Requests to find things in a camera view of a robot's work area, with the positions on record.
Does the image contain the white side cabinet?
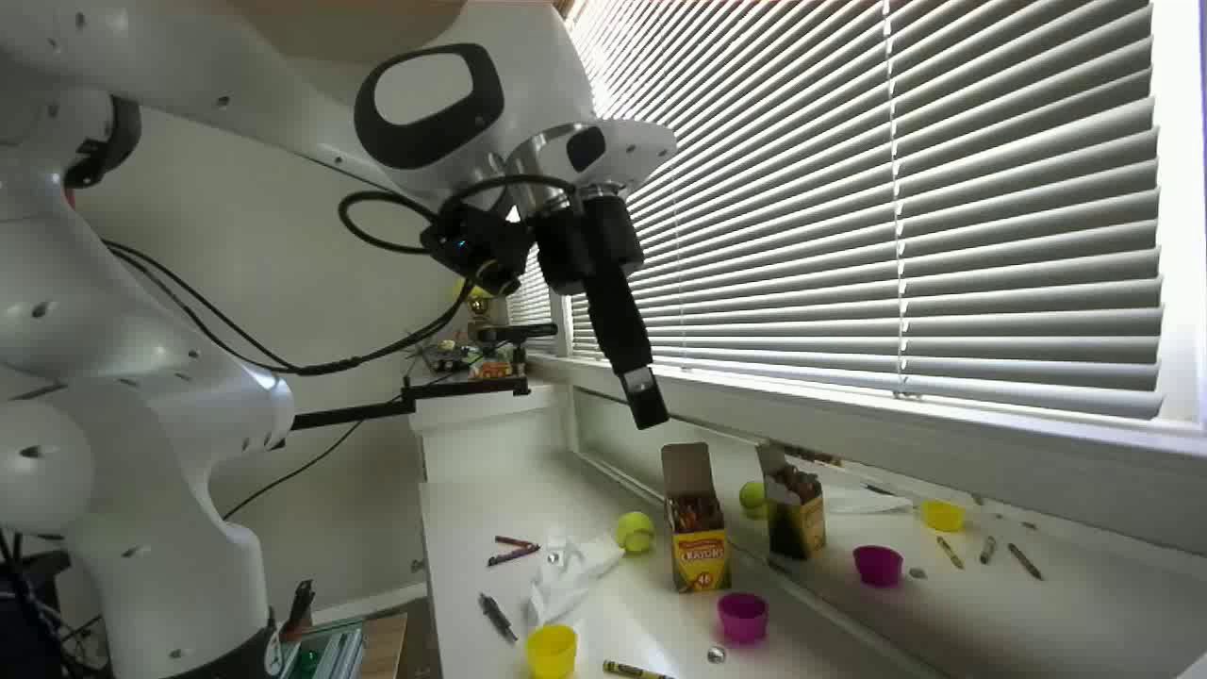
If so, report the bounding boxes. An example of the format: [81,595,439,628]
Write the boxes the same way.
[406,386,580,496]

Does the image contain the white window frame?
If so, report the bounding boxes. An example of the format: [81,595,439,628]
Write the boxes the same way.
[1146,0,1207,429]

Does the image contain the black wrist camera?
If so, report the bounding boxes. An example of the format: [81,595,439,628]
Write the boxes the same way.
[418,199,538,298]

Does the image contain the green striped board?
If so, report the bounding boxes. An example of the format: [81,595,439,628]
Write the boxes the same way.
[268,620,370,679]

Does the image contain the black stereo camera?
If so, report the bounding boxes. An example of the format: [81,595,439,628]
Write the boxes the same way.
[467,321,562,347]

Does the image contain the white window sill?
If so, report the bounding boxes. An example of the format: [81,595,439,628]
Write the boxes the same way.
[523,347,1207,562]

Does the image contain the white napkin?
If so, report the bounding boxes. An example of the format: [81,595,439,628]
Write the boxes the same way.
[523,531,634,635]

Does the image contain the yellow green crayon box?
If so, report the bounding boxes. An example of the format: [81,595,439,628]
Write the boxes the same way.
[662,442,737,595]

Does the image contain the green ball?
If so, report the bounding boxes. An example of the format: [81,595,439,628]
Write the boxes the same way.
[610,511,662,557]

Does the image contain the yellow plastic cup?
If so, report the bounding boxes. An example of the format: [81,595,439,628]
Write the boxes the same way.
[523,621,580,679]

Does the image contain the magenta plastic cup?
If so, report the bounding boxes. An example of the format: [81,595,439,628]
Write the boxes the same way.
[712,590,772,649]

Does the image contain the black cable bundle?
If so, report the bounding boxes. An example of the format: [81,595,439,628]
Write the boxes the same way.
[0,531,91,679]

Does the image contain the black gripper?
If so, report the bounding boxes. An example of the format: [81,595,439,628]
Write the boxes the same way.
[537,189,672,434]

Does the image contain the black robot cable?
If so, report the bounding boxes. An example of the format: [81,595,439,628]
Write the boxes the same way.
[101,170,580,377]

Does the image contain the wide white window blind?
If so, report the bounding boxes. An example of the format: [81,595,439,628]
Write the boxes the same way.
[550,0,1165,426]

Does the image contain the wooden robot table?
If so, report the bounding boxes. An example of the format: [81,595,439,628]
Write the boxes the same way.
[354,606,416,679]

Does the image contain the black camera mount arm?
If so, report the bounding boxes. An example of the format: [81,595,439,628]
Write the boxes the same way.
[287,340,538,439]

